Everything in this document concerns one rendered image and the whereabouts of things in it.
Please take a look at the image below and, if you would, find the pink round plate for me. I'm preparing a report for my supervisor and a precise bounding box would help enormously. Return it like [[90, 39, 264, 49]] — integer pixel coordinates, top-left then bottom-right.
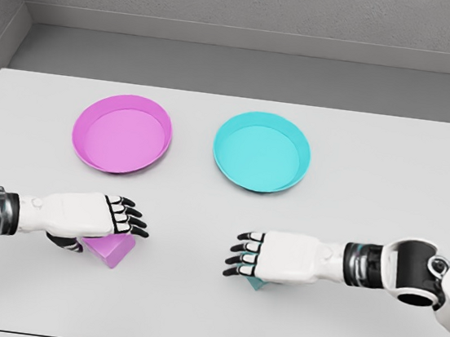
[[68, 87, 178, 181]]

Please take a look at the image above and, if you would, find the cyan block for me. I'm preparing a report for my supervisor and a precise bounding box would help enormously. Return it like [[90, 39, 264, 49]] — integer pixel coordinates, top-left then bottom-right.
[[243, 275, 268, 294]]

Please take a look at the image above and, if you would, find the pink block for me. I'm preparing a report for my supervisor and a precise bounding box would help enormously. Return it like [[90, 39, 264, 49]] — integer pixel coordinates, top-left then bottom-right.
[[77, 228, 137, 273]]

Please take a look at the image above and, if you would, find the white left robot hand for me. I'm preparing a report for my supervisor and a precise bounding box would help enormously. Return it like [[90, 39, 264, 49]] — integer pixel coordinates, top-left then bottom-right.
[[35, 185, 156, 263]]

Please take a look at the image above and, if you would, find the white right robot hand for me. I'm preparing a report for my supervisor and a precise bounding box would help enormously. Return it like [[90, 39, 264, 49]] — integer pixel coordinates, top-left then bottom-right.
[[222, 225, 328, 291]]

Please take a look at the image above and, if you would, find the cyan round plate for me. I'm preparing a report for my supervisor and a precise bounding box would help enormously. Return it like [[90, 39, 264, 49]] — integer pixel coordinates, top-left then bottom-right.
[[208, 106, 316, 200]]

